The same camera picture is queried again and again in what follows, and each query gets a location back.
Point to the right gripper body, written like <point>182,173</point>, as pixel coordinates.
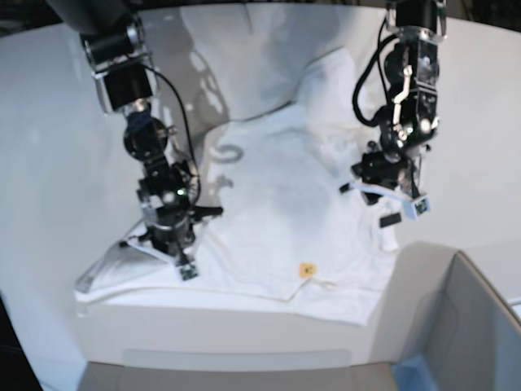
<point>172,233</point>

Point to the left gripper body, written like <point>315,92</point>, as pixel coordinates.
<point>375,177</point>

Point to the white printed t-shirt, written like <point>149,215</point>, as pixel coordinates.
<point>287,235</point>

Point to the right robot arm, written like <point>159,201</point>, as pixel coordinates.
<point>114,42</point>

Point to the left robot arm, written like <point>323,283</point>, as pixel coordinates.
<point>408,64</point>

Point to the grey cardboard box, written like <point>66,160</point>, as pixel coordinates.
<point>468,338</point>

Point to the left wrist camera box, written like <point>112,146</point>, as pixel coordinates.
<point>417,207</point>

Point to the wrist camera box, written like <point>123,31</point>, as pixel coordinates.
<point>417,207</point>
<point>188,271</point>

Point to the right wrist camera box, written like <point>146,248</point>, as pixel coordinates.
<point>188,271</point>

